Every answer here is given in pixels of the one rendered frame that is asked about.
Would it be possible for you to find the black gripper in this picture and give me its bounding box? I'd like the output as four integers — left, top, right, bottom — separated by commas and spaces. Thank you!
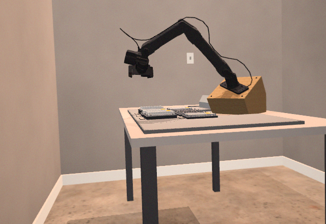
128, 65, 153, 78

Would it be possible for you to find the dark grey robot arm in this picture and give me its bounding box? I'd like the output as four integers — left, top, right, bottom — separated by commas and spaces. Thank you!
124, 19, 249, 95

